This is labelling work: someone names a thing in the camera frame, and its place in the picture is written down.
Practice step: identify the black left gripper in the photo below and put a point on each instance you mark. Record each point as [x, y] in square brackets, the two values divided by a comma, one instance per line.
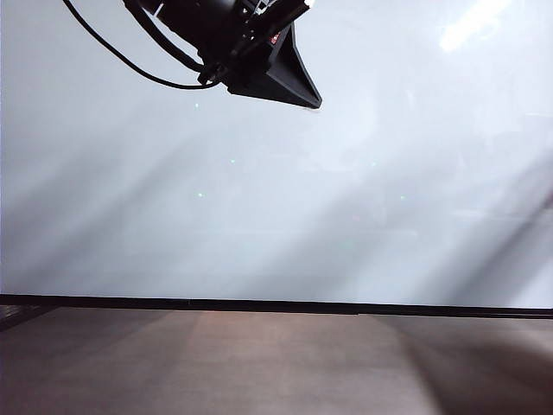
[242, 47]

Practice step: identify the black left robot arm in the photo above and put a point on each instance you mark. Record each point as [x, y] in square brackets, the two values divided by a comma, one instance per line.
[194, 8]

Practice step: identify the white glossy whiteboard black frame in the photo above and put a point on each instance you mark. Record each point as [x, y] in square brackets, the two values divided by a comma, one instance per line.
[302, 207]

